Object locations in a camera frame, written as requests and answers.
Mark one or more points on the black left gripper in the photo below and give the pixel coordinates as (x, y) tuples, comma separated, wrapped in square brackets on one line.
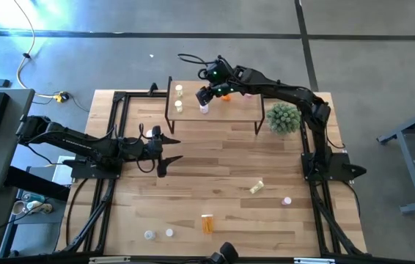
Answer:
[(149, 148)]

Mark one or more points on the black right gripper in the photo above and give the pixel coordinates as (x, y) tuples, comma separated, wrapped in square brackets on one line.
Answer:
[(226, 89)]

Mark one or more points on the yellow medicine bottle white cap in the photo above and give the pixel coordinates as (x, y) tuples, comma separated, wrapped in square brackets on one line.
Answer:
[(256, 187), (179, 89), (178, 106)]

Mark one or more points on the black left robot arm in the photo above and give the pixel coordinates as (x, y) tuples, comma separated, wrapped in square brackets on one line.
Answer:
[(75, 141)]

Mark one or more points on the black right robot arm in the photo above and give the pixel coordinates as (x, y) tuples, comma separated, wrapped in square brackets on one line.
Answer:
[(288, 91)]

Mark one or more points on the green succulent grey pot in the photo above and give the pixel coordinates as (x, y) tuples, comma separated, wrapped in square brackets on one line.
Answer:
[(283, 118)]

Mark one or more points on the black rounded object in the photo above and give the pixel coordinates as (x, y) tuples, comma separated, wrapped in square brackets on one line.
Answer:
[(229, 252)]

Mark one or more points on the yellow power plug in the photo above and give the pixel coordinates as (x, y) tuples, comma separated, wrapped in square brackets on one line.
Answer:
[(60, 98)]

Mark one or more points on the black diagonal bar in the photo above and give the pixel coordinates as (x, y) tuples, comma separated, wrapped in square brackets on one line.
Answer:
[(35, 182)]

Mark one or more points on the teal can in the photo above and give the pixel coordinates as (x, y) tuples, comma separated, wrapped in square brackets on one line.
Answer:
[(33, 197)]

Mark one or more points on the masking tape roll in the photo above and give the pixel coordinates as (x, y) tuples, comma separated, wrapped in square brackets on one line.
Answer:
[(18, 208)]

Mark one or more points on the grey side desk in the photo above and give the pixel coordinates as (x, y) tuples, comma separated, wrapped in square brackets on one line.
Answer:
[(6, 154)]

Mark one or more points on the wooden shelf black metal frame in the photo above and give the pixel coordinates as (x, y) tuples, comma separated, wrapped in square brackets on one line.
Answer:
[(229, 110)]

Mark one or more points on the black aluminium rig frame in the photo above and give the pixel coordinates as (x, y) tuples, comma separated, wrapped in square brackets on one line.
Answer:
[(145, 94)]

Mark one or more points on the silver aluminium bracket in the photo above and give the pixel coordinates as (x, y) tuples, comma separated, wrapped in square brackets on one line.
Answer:
[(109, 260), (314, 261)]

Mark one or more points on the grey metal table frame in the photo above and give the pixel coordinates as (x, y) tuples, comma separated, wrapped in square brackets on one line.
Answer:
[(409, 165)]

